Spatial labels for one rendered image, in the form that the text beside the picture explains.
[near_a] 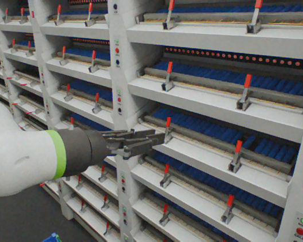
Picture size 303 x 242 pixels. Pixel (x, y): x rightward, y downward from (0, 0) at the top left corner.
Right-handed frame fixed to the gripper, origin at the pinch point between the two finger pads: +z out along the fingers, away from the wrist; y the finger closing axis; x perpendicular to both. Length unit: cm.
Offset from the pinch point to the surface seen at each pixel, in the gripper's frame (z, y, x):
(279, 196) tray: 21.2, 28.2, -9.6
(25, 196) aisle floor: 28, -150, -102
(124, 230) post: 32, -37, -65
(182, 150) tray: 21.8, -4.1, -8.7
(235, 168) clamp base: 21.8, 15.1, -7.4
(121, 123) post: 20.4, -34.9, -7.3
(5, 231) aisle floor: 4, -122, -107
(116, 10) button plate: 12, -35, 34
